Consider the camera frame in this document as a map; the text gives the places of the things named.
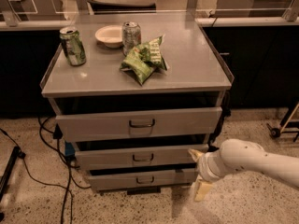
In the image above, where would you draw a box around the wheeled cart base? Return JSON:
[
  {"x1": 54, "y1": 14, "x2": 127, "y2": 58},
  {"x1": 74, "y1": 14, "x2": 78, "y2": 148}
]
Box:
[{"x1": 266, "y1": 101, "x2": 299, "y2": 142}]

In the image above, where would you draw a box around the grey drawer cabinet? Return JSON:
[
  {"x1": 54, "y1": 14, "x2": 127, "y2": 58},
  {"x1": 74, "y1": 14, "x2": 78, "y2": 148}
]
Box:
[{"x1": 42, "y1": 12, "x2": 233, "y2": 191}]

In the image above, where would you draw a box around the silver soda can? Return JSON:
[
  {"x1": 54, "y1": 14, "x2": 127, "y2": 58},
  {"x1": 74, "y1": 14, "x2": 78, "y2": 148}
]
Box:
[{"x1": 122, "y1": 21, "x2": 141, "y2": 54}]

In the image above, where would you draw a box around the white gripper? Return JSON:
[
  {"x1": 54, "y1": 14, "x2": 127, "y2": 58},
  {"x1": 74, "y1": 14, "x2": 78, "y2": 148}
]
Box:
[{"x1": 188, "y1": 148, "x2": 231, "y2": 202}]

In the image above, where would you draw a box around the white bowl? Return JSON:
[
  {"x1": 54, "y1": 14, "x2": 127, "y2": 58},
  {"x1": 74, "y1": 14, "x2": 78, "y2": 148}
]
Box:
[{"x1": 95, "y1": 25, "x2": 122, "y2": 49}]

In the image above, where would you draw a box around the black floor cable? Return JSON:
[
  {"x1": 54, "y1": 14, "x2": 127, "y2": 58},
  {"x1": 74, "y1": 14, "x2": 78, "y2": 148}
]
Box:
[{"x1": 0, "y1": 115, "x2": 92, "y2": 224}]

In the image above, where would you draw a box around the clear acrylic barrier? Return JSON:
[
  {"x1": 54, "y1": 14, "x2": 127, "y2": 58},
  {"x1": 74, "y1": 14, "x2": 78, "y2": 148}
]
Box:
[{"x1": 0, "y1": 0, "x2": 299, "y2": 30}]

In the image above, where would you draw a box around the green soda can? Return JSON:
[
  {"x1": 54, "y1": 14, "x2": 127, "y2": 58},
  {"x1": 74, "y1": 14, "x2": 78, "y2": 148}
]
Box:
[{"x1": 60, "y1": 26, "x2": 86, "y2": 66}]

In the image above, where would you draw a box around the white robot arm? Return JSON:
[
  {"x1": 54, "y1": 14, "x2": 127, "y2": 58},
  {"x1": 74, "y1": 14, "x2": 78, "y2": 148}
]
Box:
[{"x1": 188, "y1": 139, "x2": 299, "y2": 202}]

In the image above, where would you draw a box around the grey top drawer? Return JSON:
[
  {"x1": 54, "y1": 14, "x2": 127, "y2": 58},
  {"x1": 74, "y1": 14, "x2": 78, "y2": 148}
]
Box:
[{"x1": 56, "y1": 107, "x2": 221, "y2": 142}]

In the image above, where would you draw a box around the green chip bag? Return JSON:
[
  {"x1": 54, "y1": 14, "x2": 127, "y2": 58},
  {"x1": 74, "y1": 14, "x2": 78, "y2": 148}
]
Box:
[{"x1": 120, "y1": 35, "x2": 168, "y2": 85}]

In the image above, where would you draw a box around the black stand leg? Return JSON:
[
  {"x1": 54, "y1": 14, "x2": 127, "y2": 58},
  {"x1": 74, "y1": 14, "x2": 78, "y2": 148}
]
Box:
[{"x1": 0, "y1": 147, "x2": 25, "y2": 201}]

